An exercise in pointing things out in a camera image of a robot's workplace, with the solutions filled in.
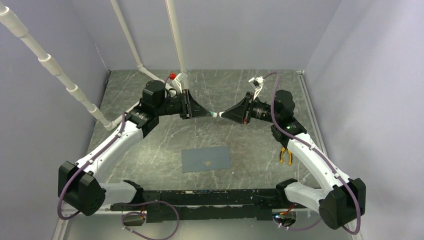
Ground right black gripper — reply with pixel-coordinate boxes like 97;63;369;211
221;92;279;125

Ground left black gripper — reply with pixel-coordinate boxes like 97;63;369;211
155;89;211;120

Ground green white glue stick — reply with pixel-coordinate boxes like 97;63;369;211
209;111;222;118

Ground grey envelope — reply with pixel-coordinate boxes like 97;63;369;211
181;146;232;173

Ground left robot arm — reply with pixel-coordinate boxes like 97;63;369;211
57;80;218;220

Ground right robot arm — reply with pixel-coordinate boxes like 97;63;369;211
218;90;366;235

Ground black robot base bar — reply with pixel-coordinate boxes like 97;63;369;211
110;188;305;223

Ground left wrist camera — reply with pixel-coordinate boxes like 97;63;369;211
168;72;189;94

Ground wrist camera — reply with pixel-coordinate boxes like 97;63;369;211
248;76;264;100
168;72;189;94

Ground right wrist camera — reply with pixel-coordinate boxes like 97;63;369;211
248;76;264;100

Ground yellow handled pliers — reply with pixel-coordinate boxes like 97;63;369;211
279;147;293;166

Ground white pvc pipe frame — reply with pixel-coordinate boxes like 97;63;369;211
0;0;187;131

